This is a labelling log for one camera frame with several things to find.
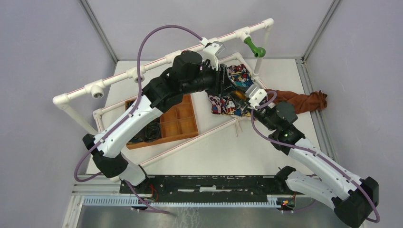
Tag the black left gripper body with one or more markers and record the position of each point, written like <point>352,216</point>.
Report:
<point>208,80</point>

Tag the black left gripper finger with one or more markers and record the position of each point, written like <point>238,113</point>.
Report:
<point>227,75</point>
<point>226,89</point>

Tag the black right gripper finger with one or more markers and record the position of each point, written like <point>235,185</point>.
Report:
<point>243,101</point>
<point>243,110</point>

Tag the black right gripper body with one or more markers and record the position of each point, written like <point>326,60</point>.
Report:
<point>262,115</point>

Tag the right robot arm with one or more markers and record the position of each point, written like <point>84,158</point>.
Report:
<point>352,198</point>

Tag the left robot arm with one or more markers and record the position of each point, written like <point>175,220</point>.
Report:
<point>162,95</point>

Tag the green plastic water faucet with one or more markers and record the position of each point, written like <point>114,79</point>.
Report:
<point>258,52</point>

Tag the comic print cloth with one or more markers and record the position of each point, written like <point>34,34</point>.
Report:
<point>232,101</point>

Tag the brown cloth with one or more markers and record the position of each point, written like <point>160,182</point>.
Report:
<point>315,101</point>

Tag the wooden compartment tray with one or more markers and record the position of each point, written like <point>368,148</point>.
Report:
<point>177,123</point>

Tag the dark patterned rolled cloth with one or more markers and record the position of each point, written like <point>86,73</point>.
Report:
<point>148,134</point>

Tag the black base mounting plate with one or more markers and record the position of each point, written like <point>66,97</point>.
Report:
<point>212,189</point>

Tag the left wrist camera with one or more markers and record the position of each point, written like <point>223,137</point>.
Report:
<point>211,51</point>

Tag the white pvc pipe frame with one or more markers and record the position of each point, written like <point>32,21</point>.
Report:
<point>151,69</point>

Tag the white slotted cable duct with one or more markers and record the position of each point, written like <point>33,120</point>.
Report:
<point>133,201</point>

